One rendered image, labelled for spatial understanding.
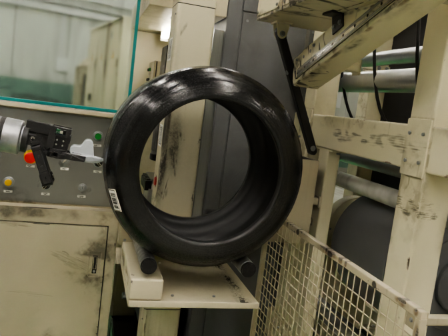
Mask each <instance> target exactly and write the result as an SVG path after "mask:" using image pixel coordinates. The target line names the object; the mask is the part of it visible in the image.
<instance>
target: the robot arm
mask: <svg viewBox="0 0 448 336"><path fill-rule="evenodd" d="M71 132H72V128H70V127H65V126H61V125H56V124H47V123H42V122H38V121H34V120H31V119H28V120H27V123H26V126H25V122H24V121H22V120H19V119H13V118H10V117H3V116H0V151H1V152H5V153H11V154H16V155H17V154H18V152H24V153H25V152H26V150H27V146H28V145H30V146H31V150H32V152H33V156H34V159H35V162H36V165H37V168H38V171H39V178H40V181H41V184H43V186H44V187H47V186H50V185H52V184H53V182H54V180H55V179H54V175H53V172H52V171H51V170H50V167H49V164H48V160H47V157H46V156H48V157H53V158H56V159H67V160H72V161H80V162H86V163H100V162H102V161H103V158H100V157H96V156H94V150H93V141H92V140H91V139H86V140H84V142H83V143H82V144H81V145H77V144H73V145H72V146H71V147H70V150H68V146H69V144H70V142H71V136H72V134H71ZM31 136H34V138H31Z"/></svg>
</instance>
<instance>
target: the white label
mask: <svg viewBox="0 0 448 336"><path fill-rule="evenodd" d="M108 190H109V194H110V197H111V200H112V204H113V207H114V210H115V211H120V212H121V207H120V204H119V200H118V198H117V194H116V191H115V189H108Z"/></svg>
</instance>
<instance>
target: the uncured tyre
mask: <svg viewBox="0 0 448 336"><path fill-rule="evenodd" d="M203 99H208V100H210V101H213V102H216V103H218V104H220V105H221V106H223V107H224V108H226V109H227V110H228V111H229V112H230V113H232V114H233V116H234V117H235V118H236V119H237V120H238V122H239V123H240V125H241V126H242V128H243V130H244V132H245V135H246V138H247V142H248V146H249V166H248V170H247V174H246V176H245V179H244V181H243V184H242V185H241V187H240V189H239V190H238V192H237V193H236V194H235V195H234V197H233V198H232V199H231V200H230V201H228V202H227V203H226V204H225V205H224V206H222V207H220V208H219V209H217V210H215V211H213V212H211V213H208V214H206V215H201V216H196V217H180V216H176V215H172V214H169V213H166V212H164V211H162V210H160V209H158V208H156V207H155V206H154V205H152V204H151V203H150V202H149V201H148V200H147V199H146V198H145V197H144V196H143V194H142V192H141V186H140V180H139V168H140V162H141V156H142V153H143V150H144V147H145V144H146V142H147V140H148V138H149V136H150V135H151V133H152V132H153V130H154V129H155V128H156V126H157V125H158V124H159V123H160V122H161V121H162V120H163V119H164V118H165V117H166V116H168V114H170V113H171V112H173V111H174V110H176V109H178V108H179V107H181V106H183V105H186V104H188V103H191V102H194V101H198V100H203ZM102 158H103V161H102V166H103V177H104V182H105V189H106V192H107V197H108V200H109V203H110V206H111V208H112V210H113V212H114V214H115V216H116V218H117V220H118V222H119V223H120V224H121V226H122V228H124V230H125V231H126V232H127V233H128V235H129V236H130V237H131V238H132V239H133V240H134V241H135V242H137V243H138V244H139V245H140V246H142V247H143V248H144V249H146V250H147V251H148V252H150V253H152V254H154V255H156V256H158V257H160V258H162V259H165V260H168V261H171V262H174V263H178V264H182V265H189V266H196V267H206V266H214V265H221V264H225V263H229V262H232V261H235V260H238V259H240V258H242V257H244V256H246V255H248V254H250V253H252V252H254V251H255V250H257V249H258V248H260V247H261V246H262V245H264V244H265V243H266V242H267V241H268V240H270V238H272V236H274V234H276V232H277V231H278V230H279V229H280V227H281V226H282V224H284V222H285V220H286V219H287V217H288V216H289V214H290V212H291V210H292V208H293V206H294V204H295V201H296V198H297V195H298V192H299V188H300V184H301V178H302V170H303V158H302V151H301V144H300V140H299V136H298V133H297V130H296V128H295V125H294V123H293V121H292V119H291V117H290V115H289V114H288V112H287V110H286V109H285V108H284V106H283V105H282V103H281V102H280V101H279V100H278V98H276V96H275V95H274V94H273V93H272V92H270V90H268V88H266V87H265V86H264V85H262V84H261V83H260V82H258V81H257V80H255V79H254V78H252V77H250V76H248V75H246V74H244V73H241V72H238V71H235V70H232V69H228V68H224V67H216V66H195V67H187V68H183V69H178V70H174V71H170V72H167V73H164V74H161V75H158V76H156V77H154V78H152V79H150V80H149V81H147V82H146V83H144V84H142V85H141V86H140V87H138V88H137V89H136V90H134V92H132V94H130V96H128V98H126V100H124V102H123V103H122V104H121V106H120V107H119V108H118V110H117V112H116V114H115V115H114V117H113V119H112V121H111V123H110V125H109V128H108V130H107V134H106V136H105V141H104V145H103V156H102ZM108 189H115V191H116V194H117V198H118V200H119V204H120V207H121V212H120V211H115V210H114V207H113V204H112V200H111V197H110V194H109V190H108Z"/></svg>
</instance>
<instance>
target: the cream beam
mask: <svg viewBox="0 0 448 336"><path fill-rule="evenodd" d="M378 1H381V0H259V4H258V10H257V20H258V21H264V22H268V23H272V22H274V21H284V22H288V23H292V26H291V27H298V28H302V29H309V30H314V31H320V32H324V31H326V30H328V28H330V27H331V26H332V17H328V16H324V15H322V14H323V13H324V12H326V11H330V10H332V9H333V10H337V11H338V12H342V13H344V14H346V12H348V11H349V10H352V9H355V8H358V7H362V6H365V5H369V4H372V3H375V2H378Z"/></svg>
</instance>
